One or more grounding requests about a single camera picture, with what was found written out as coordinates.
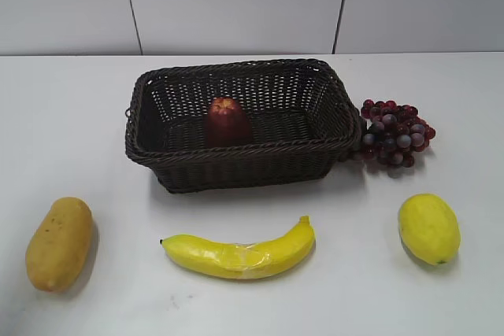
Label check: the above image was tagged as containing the yellow lemon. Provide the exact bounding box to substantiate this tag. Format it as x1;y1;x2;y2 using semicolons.
398;194;461;266

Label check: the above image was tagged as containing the orange yellow mango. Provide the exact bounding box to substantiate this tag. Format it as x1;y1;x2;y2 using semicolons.
25;197;94;293

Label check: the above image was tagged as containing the purple grape bunch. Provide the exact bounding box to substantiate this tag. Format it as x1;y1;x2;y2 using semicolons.
352;99;436;168

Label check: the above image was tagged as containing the yellow banana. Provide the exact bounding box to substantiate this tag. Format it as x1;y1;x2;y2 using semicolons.
160;216;316;280

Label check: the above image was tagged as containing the black woven basket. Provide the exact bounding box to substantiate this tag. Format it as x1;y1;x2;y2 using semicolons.
125;58;361;194

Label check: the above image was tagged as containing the dark red apple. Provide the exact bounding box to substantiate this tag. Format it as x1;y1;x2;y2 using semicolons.
205;98;253;148

